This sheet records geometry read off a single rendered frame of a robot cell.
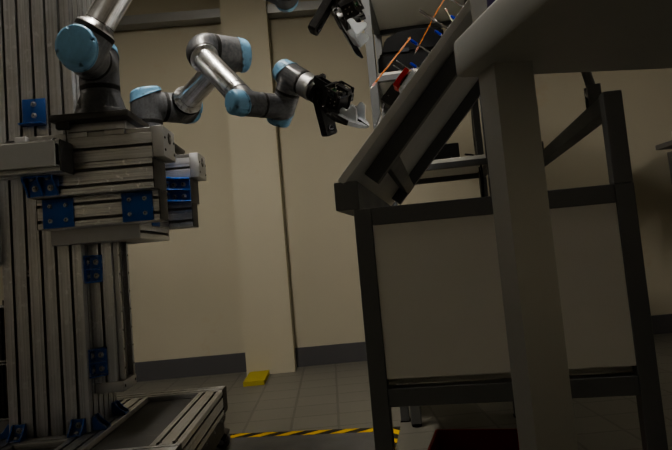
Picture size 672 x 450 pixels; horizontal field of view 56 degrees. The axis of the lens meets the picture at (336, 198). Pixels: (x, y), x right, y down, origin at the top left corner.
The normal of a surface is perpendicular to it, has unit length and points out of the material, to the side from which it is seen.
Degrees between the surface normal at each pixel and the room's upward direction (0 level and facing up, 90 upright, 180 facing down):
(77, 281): 90
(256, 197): 90
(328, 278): 90
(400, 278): 90
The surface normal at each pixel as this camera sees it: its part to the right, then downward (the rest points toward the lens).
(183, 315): 0.01, -0.09
